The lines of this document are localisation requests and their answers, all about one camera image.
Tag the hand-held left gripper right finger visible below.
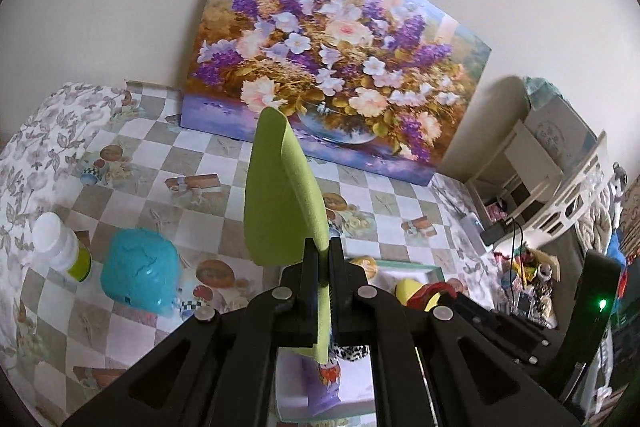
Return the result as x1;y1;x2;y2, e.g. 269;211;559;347
327;239;588;427

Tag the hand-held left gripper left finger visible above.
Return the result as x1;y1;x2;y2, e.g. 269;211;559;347
62;237;331;427

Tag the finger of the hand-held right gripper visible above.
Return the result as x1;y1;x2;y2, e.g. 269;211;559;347
500;344;543;368
450;292;553;350

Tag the black white spotted scrunchie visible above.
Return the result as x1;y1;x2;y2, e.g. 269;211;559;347
330;343;371;364

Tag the yellow green sponge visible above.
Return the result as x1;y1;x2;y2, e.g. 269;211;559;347
394;279;426;305

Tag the white tray green rim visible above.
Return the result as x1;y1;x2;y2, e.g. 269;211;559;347
274;257;446;427

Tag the purple baby wipes packet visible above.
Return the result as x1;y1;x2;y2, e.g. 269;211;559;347
304;354;343;418

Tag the green felt sheet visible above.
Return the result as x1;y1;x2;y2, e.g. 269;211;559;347
243;108;333;364

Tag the pile of colourful clutter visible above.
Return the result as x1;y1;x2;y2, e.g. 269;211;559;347
487;202;561;323

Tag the black power adapter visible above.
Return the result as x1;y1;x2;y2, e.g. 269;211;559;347
480;224;508;247

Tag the white power strip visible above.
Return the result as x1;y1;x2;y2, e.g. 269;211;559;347
460;214;488;253

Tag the white rack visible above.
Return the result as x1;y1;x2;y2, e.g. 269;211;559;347
467;122;608;238

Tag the teal plastic box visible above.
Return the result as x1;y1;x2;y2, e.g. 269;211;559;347
100;228;183;315

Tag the grey printed box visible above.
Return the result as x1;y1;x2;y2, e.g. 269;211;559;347
522;77;598;178

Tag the flower painting canvas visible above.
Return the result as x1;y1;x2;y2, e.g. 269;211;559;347
179;0;493;185

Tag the white bottle green label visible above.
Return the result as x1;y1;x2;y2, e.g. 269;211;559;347
31;212;92;283

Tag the grey floral tablecloth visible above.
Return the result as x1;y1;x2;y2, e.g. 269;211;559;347
0;82;131;358

